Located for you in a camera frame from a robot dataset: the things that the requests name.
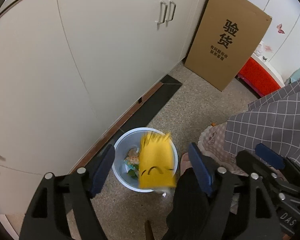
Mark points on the cream low cabinet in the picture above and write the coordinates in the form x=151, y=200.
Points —
x=65, y=67

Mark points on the light blue plastic bin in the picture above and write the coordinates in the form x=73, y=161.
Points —
x=120, y=175

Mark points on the white plastic bag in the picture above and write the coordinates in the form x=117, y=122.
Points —
x=260, y=50

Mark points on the grey checked tablecloth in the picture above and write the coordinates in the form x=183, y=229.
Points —
x=277, y=125

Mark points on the pink printed table skirt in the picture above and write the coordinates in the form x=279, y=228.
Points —
x=215, y=142

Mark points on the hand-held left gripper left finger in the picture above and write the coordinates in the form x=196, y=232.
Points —
x=103, y=167

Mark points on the faded pink wall sticker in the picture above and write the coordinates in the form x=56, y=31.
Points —
x=266, y=47

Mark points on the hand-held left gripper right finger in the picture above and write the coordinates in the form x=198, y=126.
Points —
x=201, y=170

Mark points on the teal bunk bed frame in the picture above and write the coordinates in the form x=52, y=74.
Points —
x=296, y=76

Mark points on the pink butterfly wall sticker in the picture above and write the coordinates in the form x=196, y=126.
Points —
x=280, y=28

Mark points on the orange snack wrapper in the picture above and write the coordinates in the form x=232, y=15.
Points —
x=133, y=156

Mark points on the yellow smiley packet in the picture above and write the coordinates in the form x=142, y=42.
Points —
x=156, y=162

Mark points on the person's foot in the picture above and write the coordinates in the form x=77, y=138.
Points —
x=185, y=163

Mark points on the person's black trouser leg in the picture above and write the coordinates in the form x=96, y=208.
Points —
x=190, y=205

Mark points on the red box with white lid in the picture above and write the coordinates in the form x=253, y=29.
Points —
x=260, y=80

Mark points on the tall cardboard box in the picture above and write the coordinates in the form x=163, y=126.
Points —
x=222, y=55

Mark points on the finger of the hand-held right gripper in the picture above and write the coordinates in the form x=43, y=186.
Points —
x=247, y=161
x=271, y=157

